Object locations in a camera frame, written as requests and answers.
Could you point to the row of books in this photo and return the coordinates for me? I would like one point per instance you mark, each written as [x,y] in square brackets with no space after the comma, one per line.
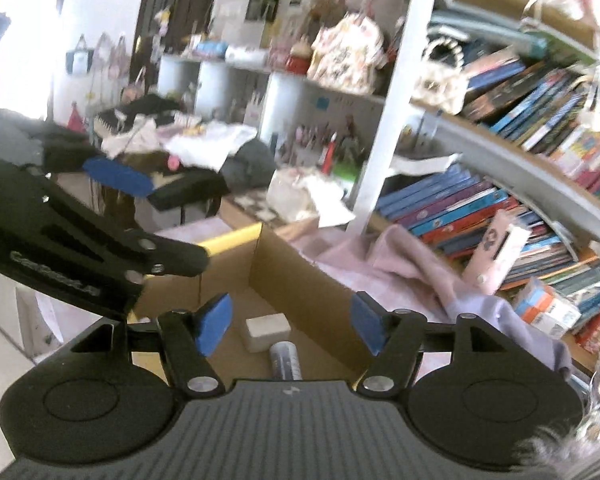
[545,105]
[460,210]

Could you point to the white rectangular block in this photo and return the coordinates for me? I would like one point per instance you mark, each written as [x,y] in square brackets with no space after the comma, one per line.
[266,332]

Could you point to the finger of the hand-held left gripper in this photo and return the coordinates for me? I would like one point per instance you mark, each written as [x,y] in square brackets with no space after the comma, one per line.
[120,176]
[180,257]

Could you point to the floral backpack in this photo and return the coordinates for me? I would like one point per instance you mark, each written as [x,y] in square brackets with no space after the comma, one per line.
[347,55]

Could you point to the pile of clothes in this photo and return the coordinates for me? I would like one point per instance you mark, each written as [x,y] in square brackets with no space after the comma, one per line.
[200,142]

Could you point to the white cubby shelf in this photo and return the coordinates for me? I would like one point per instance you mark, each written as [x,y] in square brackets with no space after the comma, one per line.
[280,100]

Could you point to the grey fur trim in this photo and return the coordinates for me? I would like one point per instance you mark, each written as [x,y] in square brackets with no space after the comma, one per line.
[560,452]

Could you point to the dark door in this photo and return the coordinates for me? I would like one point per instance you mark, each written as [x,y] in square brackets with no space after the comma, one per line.
[180,5]

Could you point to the white hanging charm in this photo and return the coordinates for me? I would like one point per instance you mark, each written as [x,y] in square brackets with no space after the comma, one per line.
[597,120]

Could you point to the orange blue small box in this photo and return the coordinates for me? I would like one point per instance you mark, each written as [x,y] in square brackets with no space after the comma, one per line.
[545,307]

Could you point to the white pearl handbag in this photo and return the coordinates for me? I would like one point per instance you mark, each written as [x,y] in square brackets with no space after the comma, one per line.
[440,82]

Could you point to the dried flower bunch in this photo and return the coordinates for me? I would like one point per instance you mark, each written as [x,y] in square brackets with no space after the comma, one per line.
[325,2]

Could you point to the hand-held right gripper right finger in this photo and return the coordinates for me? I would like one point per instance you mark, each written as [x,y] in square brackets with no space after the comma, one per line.
[367,325]

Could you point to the yellow cardboard box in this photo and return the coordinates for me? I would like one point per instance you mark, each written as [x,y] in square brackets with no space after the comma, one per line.
[300,285]

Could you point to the grey cylindrical bottle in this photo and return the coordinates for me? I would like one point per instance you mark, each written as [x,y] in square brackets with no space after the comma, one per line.
[285,360]

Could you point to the pink patterned carton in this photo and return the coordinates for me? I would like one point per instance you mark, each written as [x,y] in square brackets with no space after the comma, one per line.
[497,247]

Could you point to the white frame wooden bookshelf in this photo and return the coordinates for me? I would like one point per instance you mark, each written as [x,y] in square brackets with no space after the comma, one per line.
[400,110]

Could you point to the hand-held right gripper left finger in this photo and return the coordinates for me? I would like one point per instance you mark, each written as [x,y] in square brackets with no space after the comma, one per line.
[215,327]

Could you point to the white plastic bag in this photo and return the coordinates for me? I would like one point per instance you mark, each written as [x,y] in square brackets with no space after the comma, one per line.
[305,197]

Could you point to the hanging tote bags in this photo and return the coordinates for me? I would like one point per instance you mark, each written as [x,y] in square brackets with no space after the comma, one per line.
[97,57]

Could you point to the purple pink cloth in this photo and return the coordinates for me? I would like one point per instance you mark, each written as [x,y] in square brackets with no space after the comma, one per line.
[410,270]

